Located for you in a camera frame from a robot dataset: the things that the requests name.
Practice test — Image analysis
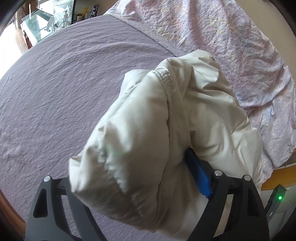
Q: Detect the cream puffer jacket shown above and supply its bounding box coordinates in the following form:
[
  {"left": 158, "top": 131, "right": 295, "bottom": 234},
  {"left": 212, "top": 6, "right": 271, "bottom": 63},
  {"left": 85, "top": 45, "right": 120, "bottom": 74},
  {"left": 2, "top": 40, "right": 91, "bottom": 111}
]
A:
[{"left": 69, "top": 50, "right": 263, "bottom": 240}]

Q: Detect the wooden headboard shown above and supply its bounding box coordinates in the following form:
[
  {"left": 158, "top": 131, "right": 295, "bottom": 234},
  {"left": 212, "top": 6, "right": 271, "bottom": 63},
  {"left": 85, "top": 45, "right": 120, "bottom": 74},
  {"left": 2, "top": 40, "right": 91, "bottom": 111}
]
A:
[{"left": 261, "top": 164, "right": 296, "bottom": 191}]

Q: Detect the lilac bed sheet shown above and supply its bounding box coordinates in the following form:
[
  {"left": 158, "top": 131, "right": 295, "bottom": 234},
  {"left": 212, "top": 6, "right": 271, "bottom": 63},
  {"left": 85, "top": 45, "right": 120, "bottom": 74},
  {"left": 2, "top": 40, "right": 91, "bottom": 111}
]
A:
[{"left": 0, "top": 14, "right": 188, "bottom": 241}]

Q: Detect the floral pink duvet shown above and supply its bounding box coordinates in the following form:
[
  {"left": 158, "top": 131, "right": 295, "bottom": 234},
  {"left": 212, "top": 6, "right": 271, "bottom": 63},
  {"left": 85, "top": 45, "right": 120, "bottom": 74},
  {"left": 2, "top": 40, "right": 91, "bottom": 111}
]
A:
[{"left": 107, "top": 1, "right": 295, "bottom": 179}]

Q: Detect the glass side table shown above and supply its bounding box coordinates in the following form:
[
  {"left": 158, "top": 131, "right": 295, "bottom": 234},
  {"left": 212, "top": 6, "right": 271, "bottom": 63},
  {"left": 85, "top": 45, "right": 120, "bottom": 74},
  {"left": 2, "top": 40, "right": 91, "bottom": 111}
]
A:
[{"left": 21, "top": 1, "right": 76, "bottom": 47}]

